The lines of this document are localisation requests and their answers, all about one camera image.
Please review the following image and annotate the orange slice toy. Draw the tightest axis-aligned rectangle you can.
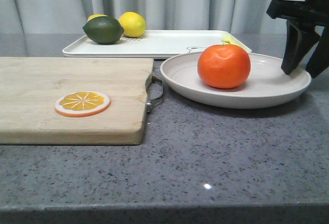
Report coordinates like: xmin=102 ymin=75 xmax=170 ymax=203
xmin=54 ymin=90 xmax=111 ymax=118

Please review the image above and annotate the green lime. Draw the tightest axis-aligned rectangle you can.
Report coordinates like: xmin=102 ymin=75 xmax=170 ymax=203
xmin=82 ymin=16 xmax=124 ymax=44

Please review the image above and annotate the orange mandarin fruit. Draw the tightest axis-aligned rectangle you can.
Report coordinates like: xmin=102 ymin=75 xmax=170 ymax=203
xmin=197 ymin=44 xmax=251 ymax=89

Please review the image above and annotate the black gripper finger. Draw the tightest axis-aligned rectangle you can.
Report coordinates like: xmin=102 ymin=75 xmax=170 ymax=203
xmin=306 ymin=38 xmax=328 ymax=78
xmin=281 ymin=20 xmax=320 ymax=75

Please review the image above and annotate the beige round plate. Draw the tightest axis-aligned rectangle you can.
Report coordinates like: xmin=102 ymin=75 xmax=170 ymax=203
xmin=160 ymin=52 xmax=312 ymax=109

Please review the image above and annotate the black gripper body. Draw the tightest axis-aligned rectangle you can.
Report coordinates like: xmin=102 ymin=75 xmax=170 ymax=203
xmin=266 ymin=0 xmax=328 ymax=41

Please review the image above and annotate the metal cutting board handle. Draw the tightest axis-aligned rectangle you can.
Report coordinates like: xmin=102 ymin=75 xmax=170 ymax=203
xmin=145 ymin=74 xmax=164 ymax=114

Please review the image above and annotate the yellow lemon right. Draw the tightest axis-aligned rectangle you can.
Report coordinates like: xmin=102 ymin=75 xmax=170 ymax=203
xmin=119 ymin=11 xmax=147 ymax=38

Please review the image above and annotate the grey curtain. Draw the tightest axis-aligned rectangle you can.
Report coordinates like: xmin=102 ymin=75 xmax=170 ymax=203
xmin=1 ymin=0 xmax=302 ymax=34

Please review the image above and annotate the white bear print tray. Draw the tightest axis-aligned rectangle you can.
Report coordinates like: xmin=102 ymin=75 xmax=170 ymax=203
xmin=62 ymin=30 xmax=252 ymax=60

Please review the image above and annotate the wooden cutting board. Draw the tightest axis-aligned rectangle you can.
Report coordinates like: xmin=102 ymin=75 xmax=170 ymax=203
xmin=1 ymin=57 xmax=154 ymax=145

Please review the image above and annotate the yellow plastic fork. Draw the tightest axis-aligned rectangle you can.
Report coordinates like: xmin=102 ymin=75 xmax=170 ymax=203
xmin=222 ymin=33 xmax=252 ymax=53

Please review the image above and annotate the yellow lemon behind lime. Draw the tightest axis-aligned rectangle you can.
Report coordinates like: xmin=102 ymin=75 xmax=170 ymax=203
xmin=87 ymin=14 xmax=106 ymax=21

